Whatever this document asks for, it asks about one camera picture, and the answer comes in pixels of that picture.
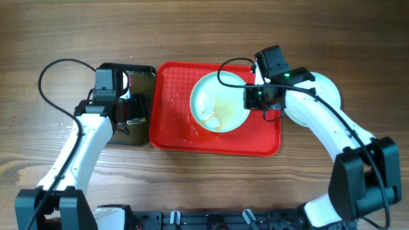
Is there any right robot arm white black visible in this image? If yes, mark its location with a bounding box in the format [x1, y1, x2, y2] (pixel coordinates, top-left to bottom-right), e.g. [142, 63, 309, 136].
[246, 67, 402, 229]

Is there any light blue plate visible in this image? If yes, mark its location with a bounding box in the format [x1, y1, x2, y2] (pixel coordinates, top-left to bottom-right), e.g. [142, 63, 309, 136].
[284, 72, 342, 127]
[190, 71, 250, 133]

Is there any black water basin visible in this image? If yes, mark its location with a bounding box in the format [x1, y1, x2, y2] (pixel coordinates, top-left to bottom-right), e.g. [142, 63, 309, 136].
[99, 63, 156, 146]

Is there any red plastic tray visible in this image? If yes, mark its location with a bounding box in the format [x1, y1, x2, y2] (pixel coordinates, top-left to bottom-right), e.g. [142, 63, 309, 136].
[149, 61, 281, 157]

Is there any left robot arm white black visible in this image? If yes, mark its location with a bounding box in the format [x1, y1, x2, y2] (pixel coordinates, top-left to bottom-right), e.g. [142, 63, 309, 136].
[15, 93, 149, 229]

